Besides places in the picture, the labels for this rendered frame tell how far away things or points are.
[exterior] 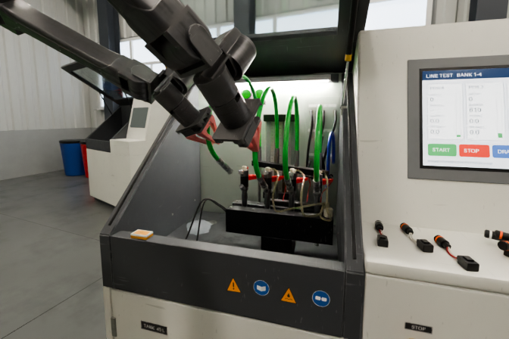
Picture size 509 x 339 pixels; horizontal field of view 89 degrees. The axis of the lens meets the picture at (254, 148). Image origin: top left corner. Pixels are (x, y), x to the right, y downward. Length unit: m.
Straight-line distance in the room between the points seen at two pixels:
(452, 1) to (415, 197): 4.37
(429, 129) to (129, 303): 0.98
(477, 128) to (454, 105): 0.08
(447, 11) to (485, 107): 4.11
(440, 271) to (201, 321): 0.57
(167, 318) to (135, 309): 0.10
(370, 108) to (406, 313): 0.52
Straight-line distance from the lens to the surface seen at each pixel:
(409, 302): 0.69
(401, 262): 0.66
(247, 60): 0.46
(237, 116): 0.45
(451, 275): 0.68
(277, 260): 0.65
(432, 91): 0.91
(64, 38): 0.78
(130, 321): 0.95
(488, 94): 0.95
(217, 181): 1.23
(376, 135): 0.85
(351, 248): 0.66
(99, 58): 0.72
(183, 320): 0.85
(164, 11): 0.38
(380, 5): 5.02
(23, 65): 7.63
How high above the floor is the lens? 1.28
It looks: 7 degrees down
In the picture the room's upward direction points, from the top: straight up
